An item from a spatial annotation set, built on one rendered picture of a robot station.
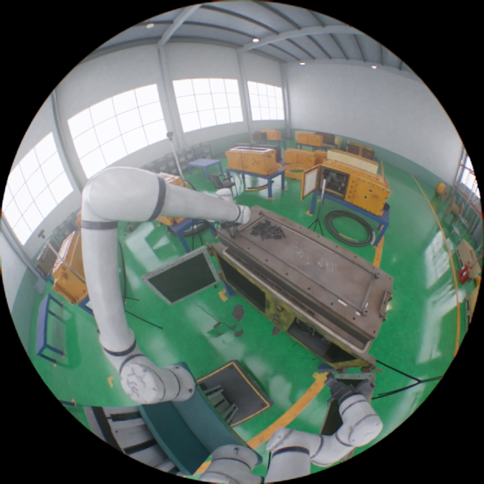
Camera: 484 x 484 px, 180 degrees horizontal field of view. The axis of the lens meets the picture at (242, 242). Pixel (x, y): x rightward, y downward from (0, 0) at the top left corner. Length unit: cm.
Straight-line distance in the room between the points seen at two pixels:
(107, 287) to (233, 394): 160
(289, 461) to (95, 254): 65
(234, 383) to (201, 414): 105
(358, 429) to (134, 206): 68
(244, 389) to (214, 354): 68
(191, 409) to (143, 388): 30
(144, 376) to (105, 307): 25
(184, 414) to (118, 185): 86
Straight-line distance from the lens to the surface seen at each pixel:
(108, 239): 45
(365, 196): 325
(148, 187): 32
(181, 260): 133
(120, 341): 62
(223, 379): 183
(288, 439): 49
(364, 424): 48
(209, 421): 82
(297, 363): 214
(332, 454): 56
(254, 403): 184
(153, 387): 58
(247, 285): 165
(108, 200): 32
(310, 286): 87
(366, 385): 59
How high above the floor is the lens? 210
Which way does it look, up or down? 44 degrees down
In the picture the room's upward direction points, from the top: 10 degrees counter-clockwise
